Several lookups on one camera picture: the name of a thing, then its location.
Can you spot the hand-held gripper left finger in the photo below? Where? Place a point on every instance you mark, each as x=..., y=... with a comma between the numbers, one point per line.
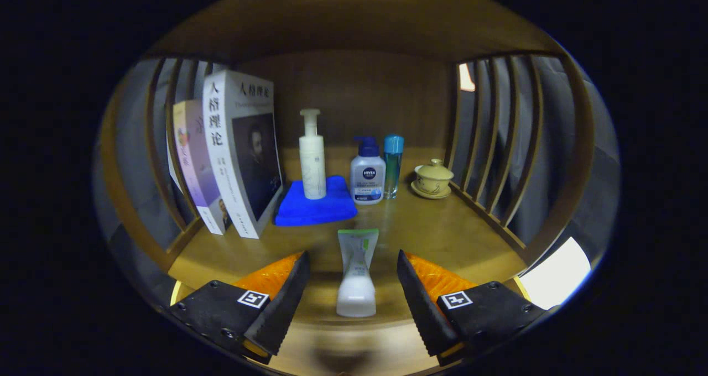
x=285, y=301

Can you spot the slim teal bottle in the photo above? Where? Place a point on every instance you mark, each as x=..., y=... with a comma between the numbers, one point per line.
x=393, y=166

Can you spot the thick white book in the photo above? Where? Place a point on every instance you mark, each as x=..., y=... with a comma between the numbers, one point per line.
x=221, y=155

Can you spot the blue folded cloth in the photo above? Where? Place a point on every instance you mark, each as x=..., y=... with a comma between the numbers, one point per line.
x=310, y=207

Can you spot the white bottle with blue cap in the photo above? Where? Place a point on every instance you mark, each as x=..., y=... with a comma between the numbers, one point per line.
x=368, y=179

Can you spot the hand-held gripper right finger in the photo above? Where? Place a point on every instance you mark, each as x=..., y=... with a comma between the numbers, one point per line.
x=423, y=309

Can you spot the purple book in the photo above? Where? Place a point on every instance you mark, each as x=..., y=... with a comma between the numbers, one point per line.
x=196, y=166

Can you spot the white tube with green label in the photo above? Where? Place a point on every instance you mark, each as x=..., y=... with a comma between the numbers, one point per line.
x=357, y=287

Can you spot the brown wooden cabinet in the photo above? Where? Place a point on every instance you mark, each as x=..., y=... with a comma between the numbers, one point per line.
x=359, y=88

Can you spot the wooden countertop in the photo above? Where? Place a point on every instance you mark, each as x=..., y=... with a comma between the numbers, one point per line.
x=442, y=232

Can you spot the white side table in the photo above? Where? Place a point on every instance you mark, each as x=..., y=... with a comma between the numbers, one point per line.
x=556, y=276

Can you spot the white pump bottle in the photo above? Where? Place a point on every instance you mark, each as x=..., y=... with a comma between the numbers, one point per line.
x=313, y=166

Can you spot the beige lidded teacup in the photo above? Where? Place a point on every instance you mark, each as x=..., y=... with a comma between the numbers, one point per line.
x=434, y=177

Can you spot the beige saucer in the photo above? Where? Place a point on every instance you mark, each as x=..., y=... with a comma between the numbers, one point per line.
x=426, y=194

